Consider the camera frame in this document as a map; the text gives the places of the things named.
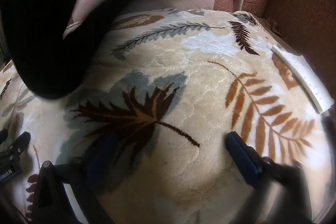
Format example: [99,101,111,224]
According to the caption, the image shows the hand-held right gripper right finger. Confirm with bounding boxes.
[226,131,315,224]

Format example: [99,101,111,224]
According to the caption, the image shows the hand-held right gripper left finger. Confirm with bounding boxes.
[31,133,120,224]

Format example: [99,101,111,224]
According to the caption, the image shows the black pants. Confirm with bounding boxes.
[0,0,158,100]

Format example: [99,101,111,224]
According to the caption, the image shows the leaf print fleece blanket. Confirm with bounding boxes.
[0,7,334,224]

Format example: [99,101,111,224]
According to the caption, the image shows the white book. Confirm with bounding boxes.
[270,45,334,115]

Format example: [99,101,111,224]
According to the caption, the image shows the red-brown sofa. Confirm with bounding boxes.
[262,0,336,62]

